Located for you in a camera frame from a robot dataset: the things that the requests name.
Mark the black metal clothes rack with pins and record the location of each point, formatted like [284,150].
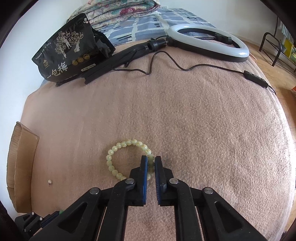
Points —
[276,23]

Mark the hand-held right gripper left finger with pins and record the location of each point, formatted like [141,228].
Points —
[144,178]

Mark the black folded tripod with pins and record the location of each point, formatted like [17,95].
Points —
[104,67]

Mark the striped hanging cloth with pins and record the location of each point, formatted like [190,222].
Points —
[285,32]

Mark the blue checkered bed sheet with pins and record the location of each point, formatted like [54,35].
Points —
[143,25]

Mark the black metal shoe rack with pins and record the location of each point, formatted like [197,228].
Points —
[278,46]

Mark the yellow box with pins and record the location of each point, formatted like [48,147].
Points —
[289,48]

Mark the black snack bag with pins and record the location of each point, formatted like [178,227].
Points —
[67,51]

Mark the folded floral quilt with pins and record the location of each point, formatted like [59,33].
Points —
[111,11]

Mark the cardboard box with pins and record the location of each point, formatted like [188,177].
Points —
[20,162]

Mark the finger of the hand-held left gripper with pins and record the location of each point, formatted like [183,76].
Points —
[34,222]

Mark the pink blanket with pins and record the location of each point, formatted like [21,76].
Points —
[196,127]

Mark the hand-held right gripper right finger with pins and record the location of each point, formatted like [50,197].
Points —
[158,178]

